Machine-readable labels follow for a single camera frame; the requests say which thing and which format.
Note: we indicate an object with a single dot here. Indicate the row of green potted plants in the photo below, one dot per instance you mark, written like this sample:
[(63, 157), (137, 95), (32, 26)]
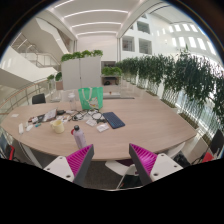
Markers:
[(186, 76)]

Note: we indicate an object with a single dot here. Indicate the ceiling light strips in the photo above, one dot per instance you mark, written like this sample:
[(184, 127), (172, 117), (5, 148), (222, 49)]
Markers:
[(96, 24)]

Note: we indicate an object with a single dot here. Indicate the white cabinet with plants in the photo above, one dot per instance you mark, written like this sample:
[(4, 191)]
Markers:
[(81, 71)]

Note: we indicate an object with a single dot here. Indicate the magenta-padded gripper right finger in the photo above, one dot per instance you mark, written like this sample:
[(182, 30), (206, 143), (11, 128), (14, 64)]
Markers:
[(163, 165)]

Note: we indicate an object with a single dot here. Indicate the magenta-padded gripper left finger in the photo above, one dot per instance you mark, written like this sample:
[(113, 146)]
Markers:
[(61, 166)]

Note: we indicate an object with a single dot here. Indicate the dark blue keyboard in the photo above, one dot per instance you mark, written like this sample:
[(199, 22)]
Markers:
[(113, 120)]

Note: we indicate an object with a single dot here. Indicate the white remote control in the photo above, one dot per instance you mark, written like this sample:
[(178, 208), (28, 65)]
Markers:
[(21, 128)]

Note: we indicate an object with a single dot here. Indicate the flat round red coaster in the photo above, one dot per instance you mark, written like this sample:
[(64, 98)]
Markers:
[(72, 132)]

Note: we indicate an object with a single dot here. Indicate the black pouch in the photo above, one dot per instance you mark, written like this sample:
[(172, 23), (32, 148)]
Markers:
[(61, 112)]

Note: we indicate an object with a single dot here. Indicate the cream yellow mug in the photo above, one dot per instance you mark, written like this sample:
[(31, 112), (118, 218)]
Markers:
[(58, 127)]

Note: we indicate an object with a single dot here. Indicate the purple drink bottle black cap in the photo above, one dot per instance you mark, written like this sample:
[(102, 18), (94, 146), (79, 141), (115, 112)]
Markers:
[(79, 138)]

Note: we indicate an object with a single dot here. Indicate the black office chair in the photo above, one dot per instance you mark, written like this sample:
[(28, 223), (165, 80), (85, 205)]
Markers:
[(39, 99)]

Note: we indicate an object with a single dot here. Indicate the potted green plant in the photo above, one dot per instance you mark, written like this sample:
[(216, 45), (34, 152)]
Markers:
[(58, 76), (50, 78)]

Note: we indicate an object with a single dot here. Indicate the white plastic packet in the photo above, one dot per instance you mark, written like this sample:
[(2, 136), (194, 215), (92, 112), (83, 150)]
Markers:
[(91, 122), (102, 127)]

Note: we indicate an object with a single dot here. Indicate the black notebook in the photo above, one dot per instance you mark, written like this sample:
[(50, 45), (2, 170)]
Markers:
[(40, 118)]

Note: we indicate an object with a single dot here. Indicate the low shelf with plants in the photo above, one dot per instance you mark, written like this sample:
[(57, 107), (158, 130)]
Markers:
[(111, 71)]

